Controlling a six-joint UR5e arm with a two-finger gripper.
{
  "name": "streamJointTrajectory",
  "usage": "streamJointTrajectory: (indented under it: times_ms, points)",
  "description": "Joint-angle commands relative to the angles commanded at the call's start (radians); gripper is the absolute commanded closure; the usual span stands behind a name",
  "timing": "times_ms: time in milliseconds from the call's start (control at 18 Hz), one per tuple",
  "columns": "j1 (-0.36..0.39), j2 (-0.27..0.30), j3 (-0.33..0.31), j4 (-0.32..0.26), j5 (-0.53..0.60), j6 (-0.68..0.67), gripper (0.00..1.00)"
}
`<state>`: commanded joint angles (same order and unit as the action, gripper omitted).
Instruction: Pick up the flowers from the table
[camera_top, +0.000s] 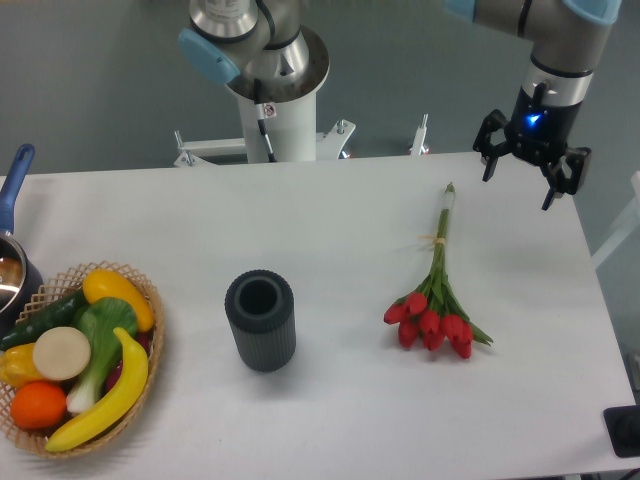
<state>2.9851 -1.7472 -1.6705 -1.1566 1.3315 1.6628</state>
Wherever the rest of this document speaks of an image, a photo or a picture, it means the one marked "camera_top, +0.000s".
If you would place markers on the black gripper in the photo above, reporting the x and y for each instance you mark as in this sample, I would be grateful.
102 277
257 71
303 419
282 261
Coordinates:
538 134

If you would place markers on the red tulip bouquet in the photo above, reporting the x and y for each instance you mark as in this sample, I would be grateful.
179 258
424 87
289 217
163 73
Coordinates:
431 313

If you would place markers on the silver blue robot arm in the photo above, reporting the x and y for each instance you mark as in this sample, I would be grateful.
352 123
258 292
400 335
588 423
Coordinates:
568 39

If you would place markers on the black device at edge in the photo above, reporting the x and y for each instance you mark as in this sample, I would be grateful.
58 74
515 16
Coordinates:
622 425

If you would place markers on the dark grey ribbed vase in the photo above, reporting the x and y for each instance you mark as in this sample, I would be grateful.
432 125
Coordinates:
260 308

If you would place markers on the red fruit in basket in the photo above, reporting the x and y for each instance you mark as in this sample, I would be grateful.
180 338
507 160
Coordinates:
144 340

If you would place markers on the yellow squash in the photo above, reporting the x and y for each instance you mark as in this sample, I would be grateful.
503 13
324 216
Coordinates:
102 283

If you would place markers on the yellow banana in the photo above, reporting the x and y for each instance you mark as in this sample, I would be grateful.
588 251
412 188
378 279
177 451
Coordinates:
113 406

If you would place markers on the green white leek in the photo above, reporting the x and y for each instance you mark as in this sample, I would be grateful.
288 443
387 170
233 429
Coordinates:
97 323

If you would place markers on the green cucumber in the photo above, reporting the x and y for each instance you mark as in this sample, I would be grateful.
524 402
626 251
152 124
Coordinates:
59 313

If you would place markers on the beige round disc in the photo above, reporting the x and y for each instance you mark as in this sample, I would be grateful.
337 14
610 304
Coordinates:
61 353

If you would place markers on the woven wicker basket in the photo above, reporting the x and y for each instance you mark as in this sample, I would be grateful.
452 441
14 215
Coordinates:
64 284

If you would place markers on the orange fruit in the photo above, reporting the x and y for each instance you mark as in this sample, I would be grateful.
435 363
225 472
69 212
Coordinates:
38 405

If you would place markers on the yellow bell pepper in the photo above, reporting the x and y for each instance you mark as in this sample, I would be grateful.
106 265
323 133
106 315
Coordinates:
18 367

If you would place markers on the white frame at right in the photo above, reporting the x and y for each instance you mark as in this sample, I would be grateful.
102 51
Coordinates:
623 225

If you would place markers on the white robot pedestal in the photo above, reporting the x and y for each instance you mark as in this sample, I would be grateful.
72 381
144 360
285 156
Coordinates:
276 96

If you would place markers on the white table clamp bracket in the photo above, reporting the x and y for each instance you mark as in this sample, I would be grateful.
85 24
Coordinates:
329 145

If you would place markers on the blue handled saucepan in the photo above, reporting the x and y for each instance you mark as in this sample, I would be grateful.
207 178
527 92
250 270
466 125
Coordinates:
20 279

